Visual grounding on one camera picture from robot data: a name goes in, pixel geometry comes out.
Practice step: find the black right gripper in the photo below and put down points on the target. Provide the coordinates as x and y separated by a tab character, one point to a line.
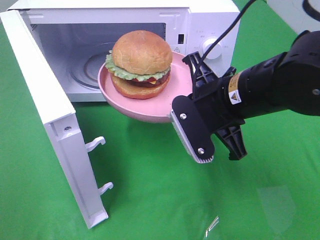
287	81

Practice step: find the pink round plate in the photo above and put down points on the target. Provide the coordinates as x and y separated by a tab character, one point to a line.
152	110

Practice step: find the burger with brown bun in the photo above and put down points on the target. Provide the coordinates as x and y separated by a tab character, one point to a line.
139	64

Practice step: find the white microwave door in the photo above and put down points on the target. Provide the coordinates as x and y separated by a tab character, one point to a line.
59	119

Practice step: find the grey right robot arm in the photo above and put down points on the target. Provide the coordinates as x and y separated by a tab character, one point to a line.
307	50

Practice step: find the upper white microwave knob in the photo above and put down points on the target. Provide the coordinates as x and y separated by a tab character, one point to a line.
215	52

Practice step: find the clear tape patch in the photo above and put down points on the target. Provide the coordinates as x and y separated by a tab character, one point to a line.
278	206
199	220

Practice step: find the clear tape patch right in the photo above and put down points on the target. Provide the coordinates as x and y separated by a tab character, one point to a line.
278	206

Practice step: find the glass microwave turntable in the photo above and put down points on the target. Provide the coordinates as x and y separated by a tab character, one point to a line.
85	62

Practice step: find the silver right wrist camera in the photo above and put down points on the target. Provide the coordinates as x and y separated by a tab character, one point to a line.
192	130

